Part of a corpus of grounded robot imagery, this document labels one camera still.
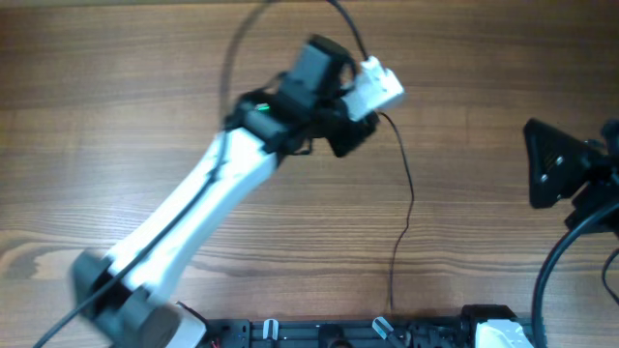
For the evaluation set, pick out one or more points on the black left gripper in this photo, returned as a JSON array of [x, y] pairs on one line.
[[361, 130]]

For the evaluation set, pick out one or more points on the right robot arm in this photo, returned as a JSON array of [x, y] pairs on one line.
[[601, 187]]

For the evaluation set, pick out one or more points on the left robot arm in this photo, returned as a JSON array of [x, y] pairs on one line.
[[125, 292]]

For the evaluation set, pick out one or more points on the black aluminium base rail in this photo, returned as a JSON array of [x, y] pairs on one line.
[[477, 326]]

